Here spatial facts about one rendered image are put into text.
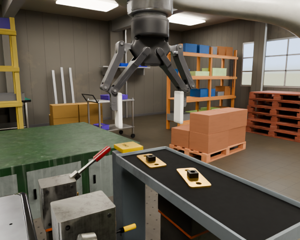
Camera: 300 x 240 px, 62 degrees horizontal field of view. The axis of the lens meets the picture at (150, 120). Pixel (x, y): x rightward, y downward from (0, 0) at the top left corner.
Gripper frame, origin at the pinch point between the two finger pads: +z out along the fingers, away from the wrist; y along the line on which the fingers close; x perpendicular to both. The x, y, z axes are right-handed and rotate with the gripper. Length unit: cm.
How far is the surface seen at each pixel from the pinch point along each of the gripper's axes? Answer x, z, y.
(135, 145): -13.2, 9.1, -1.4
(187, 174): 11.0, 8.3, -2.7
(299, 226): 29.6, 8.6, -6.8
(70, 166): -173, 69, 3
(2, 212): -20.9, 25.1, 31.8
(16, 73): -468, -16, 63
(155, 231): -39, 55, -19
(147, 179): 8.6, 9.1, 4.2
